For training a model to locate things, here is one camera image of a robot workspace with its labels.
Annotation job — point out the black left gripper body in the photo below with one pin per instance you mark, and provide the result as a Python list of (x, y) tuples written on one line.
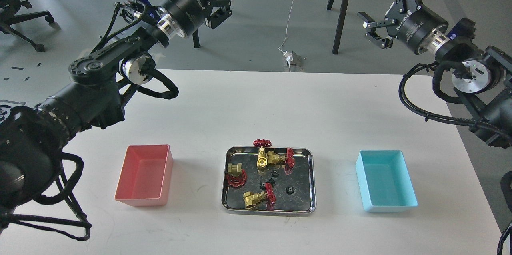
[(184, 17)]

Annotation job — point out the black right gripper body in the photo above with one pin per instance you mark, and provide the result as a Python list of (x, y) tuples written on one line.
[(413, 23)]

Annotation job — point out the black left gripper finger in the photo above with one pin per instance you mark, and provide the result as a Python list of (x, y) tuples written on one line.
[(219, 12)]

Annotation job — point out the brass valve red handle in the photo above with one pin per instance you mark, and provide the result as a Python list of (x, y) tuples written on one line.
[(262, 160), (235, 175), (287, 159), (251, 199)]

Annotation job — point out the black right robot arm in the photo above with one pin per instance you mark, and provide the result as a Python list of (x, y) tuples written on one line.
[(462, 73)]

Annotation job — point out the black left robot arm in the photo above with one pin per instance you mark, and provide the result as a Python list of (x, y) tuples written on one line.
[(37, 176)]

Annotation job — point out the light blue plastic box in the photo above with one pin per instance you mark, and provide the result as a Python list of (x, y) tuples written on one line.
[(385, 184)]

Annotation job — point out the pink plastic box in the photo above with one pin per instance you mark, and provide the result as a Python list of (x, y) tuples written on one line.
[(145, 176)]

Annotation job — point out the black stand leg left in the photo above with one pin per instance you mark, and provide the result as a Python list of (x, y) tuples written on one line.
[(195, 37)]

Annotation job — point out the white power adapter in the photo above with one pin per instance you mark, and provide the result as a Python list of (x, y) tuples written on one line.
[(291, 59)]

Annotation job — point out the stainless steel tray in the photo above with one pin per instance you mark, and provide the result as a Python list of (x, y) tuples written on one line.
[(301, 202)]

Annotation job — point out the black office chair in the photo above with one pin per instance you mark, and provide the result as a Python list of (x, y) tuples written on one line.
[(9, 16)]

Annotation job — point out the brass valve upright red handle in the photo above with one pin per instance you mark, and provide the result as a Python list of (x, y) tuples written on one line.
[(262, 160)]

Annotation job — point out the brass valve red handle front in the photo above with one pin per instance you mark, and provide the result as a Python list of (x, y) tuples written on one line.
[(251, 199)]

